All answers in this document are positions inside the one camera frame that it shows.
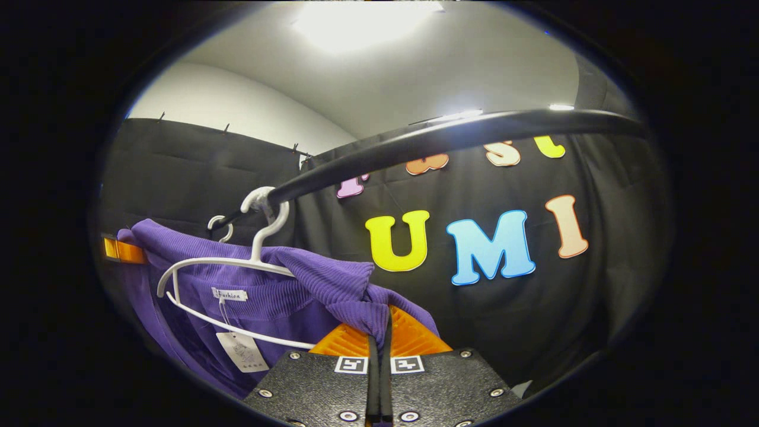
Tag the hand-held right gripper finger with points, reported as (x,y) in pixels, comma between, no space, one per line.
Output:
(386,391)
(373,391)

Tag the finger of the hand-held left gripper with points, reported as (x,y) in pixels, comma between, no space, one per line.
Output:
(124,251)

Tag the purple ribbed jacket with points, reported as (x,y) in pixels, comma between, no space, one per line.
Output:
(296,279)

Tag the white clothes hanger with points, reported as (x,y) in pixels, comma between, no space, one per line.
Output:
(218,217)
(255,200)

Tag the black clothes rack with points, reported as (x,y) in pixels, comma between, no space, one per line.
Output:
(415,145)

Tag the black backdrop cloth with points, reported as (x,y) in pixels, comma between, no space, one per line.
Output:
(474,326)

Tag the ceiling light panel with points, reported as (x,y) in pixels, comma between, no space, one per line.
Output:
(561,107)

